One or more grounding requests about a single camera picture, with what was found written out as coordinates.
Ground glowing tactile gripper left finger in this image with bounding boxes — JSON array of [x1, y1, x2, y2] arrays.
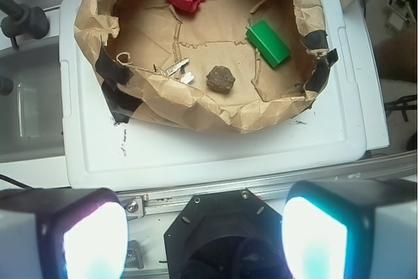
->
[[1, 188, 128, 278]]

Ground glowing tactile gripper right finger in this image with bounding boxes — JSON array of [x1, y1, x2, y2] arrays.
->
[[281, 179, 417, 278]]

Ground green rectangular block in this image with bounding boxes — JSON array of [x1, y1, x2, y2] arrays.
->
[[246, 20, 291, 68]]

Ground white plastic bin lid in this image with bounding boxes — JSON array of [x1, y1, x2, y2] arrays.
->
[[59, 0, 366, 191]]

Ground clear plastic container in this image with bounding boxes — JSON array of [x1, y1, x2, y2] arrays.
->
[[1, 37, 65, 163]]

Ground silver metal key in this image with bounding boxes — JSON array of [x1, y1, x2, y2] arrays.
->
[[153, 58, 189, 76]]

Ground brown rock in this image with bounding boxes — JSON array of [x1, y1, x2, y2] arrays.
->
[[206, 65, 236, 94]]

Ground brown paper bag tray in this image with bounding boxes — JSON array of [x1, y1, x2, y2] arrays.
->
[[74, 0, 338, 133]]

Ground aluminium extrusion rail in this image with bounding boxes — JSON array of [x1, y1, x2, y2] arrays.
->
[[117, 150, 417, 219]]

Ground black octagonal mount plate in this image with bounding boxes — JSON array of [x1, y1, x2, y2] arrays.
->
[[164, 189, 292, 278]]

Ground black clamp handle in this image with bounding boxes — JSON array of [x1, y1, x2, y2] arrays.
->
[[1, 0, 50, 50]]

